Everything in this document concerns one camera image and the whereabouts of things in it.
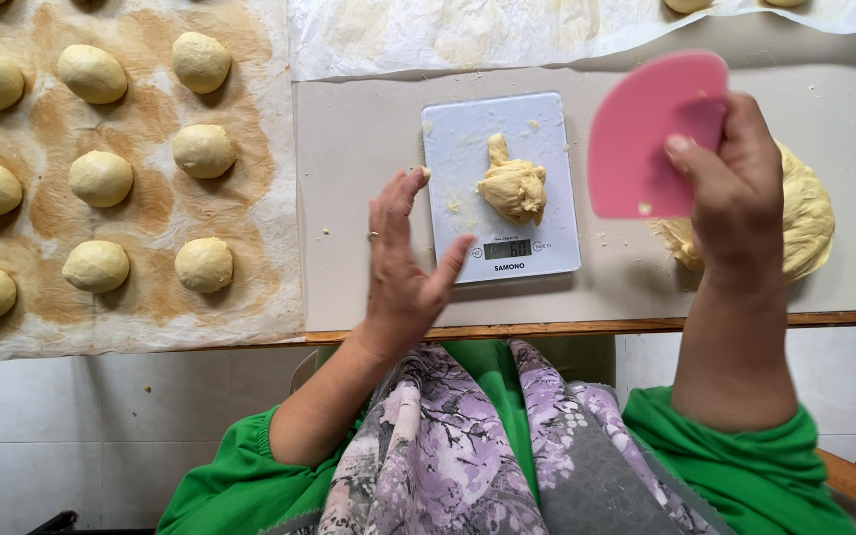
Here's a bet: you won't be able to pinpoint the person's right hand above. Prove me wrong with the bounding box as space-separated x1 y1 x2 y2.
664 92 786 278

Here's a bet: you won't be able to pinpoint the person's left hand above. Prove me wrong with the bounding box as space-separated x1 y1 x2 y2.
357 165 478 355

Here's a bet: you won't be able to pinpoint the pink plastic dough scraper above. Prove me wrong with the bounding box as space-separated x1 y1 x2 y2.
588 50 731 221

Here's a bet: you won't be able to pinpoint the wooden-framed pastry board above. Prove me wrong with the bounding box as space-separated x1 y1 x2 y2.
293 30 856 345

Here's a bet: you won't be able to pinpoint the large dough mass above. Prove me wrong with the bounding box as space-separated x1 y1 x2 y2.
647 140 838 284

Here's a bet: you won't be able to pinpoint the white digital kitchen scale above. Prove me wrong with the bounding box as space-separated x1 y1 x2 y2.
421 91 583 285

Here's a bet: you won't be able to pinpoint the small torn dough piece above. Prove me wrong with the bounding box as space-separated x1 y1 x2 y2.
476 132 548 227

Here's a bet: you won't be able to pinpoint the purple floral apron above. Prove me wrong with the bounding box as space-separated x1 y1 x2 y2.
261 338 734 535

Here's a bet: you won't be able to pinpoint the white parchment paper sheet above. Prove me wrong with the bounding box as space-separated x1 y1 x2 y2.
287 0 856 83

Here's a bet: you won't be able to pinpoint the browned parchment paper sheet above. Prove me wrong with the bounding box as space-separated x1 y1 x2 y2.
0 0 307 364

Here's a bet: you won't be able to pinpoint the green long-sleeved top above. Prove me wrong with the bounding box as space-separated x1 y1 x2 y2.
157 336 856 535

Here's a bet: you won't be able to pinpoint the rows of dough balls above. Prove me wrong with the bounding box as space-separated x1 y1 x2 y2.
0 0 236 325

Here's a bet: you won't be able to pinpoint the black object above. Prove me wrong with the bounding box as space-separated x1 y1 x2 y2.
27 510 156 535

